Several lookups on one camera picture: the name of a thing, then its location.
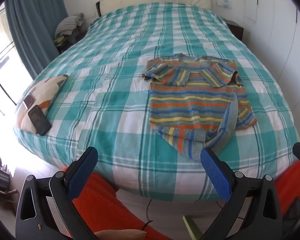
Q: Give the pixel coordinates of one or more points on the green wooden piece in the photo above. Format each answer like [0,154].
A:
[192,227]

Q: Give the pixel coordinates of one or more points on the small brown card wallet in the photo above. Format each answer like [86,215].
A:
[29,101]

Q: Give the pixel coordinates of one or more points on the teal checked bed blanket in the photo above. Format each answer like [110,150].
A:
[115,105]

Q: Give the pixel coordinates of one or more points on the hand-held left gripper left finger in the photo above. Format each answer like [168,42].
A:
[83,171]

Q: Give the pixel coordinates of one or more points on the striped knit sweater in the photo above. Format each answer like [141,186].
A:
[190,97]

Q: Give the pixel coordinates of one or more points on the dark wooden nightstand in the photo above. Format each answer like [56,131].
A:
[236,28]

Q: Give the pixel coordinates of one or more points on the white wardrobe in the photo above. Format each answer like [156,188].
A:
[277,42]

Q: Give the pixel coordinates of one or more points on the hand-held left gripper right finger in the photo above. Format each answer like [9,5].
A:
[215,172]

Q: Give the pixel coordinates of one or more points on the black window railing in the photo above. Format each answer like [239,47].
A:
[0,60]

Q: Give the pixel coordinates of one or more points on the patterned beige cushion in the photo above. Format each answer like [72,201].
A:
[43,88]

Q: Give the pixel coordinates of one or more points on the pile of folded clothes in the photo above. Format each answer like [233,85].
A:
[70,23]

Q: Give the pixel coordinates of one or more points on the teal curtain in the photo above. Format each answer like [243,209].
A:
[32,17]

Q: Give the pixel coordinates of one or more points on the white wall switch panel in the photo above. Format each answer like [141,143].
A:
[223,3]

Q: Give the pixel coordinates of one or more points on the black smartphone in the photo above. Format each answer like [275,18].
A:
[40,121]

